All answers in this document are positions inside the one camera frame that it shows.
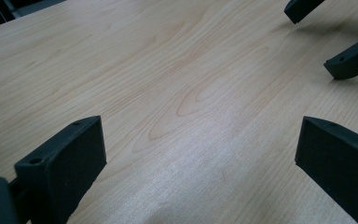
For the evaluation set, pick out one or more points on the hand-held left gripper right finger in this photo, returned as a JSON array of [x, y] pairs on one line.
[[341, 165]]

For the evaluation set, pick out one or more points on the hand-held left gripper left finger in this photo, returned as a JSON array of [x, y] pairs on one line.
[[62, 168]]

